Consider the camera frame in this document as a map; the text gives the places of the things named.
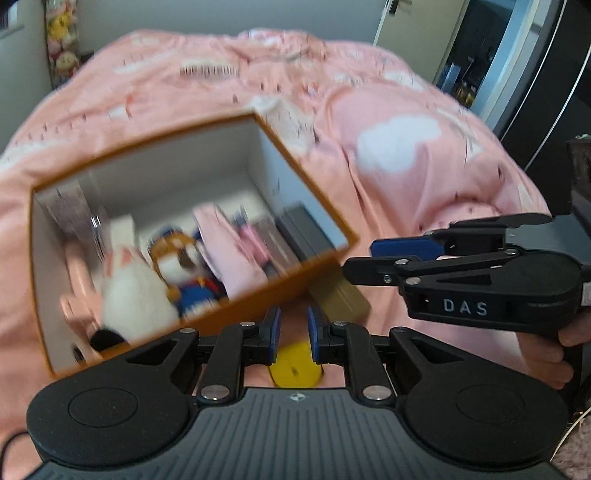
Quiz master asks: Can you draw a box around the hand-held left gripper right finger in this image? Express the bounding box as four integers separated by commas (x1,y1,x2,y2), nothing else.
307,307,463,402

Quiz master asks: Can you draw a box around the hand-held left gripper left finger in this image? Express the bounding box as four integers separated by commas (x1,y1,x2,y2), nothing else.
127,307,283,402

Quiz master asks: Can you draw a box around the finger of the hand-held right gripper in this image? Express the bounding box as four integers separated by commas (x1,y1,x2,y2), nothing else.
344,248,521,288
369,214,556,259

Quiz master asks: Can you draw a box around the yellow round object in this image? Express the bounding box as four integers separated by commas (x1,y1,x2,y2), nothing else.
270,343,325,389

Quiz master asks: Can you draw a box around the gold box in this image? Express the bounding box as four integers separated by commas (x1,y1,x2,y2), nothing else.
307,271,373,322

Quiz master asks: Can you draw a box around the dark grey box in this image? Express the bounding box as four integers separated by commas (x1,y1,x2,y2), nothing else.
277,205,339,265

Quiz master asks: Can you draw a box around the dark brown printed box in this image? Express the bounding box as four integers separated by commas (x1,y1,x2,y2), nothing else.
252,217,302,274

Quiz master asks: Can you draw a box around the pink fabric pouch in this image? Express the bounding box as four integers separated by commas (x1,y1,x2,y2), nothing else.
191,203,269,297

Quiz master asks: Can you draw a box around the orange blue plush toy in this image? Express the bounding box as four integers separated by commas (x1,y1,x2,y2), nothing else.
148,225,228,320

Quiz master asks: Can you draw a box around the orange cardboard box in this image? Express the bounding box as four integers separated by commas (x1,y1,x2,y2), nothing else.
30,111,361,377

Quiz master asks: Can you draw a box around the white rabbit plush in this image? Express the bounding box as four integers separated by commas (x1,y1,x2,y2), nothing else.
99,244,182,345

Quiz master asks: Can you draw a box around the pink handled plastic tool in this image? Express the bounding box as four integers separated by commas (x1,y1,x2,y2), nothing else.
60,240,108,366

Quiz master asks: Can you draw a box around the small white printed box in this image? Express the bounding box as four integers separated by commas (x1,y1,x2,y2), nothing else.
39,182,100,241

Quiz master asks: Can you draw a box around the person's right hand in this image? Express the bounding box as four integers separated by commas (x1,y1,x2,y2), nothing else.
516,311,591,389

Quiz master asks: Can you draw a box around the pink printed blanket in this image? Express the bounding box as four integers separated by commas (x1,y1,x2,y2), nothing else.
0,28,554,416

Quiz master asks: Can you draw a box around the cream door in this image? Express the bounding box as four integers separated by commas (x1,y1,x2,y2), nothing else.
371,0,470,86

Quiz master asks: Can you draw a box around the black cable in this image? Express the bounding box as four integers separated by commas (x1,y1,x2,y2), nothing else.
0,431,29,468

